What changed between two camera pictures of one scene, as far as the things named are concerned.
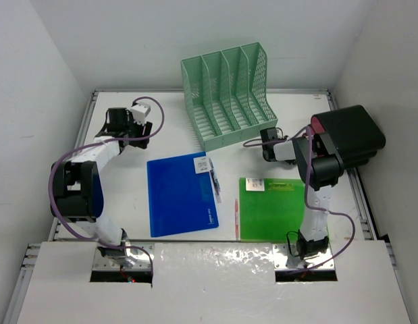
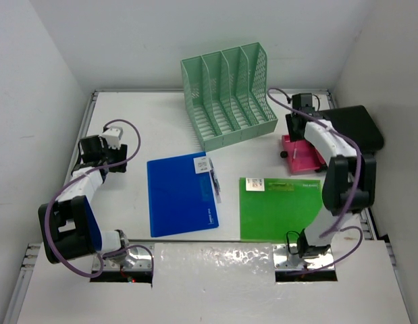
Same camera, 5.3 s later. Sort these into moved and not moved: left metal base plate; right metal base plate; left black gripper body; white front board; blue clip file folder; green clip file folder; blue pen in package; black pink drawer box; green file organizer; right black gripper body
Moved: left black gripper body; right black gripper body
Not moved: green file organizer; black pink drawer box; left metal base plate; white front board; blue clip file folder; right metal base plate; blue pen in package; green clip file folder
